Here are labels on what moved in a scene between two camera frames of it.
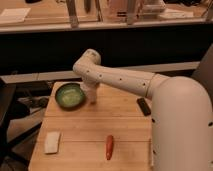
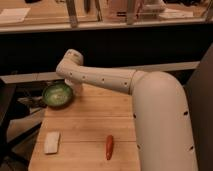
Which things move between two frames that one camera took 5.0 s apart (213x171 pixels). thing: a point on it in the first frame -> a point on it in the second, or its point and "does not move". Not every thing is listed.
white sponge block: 52,142 does not move
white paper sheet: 14,15 does not move
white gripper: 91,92 -> 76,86
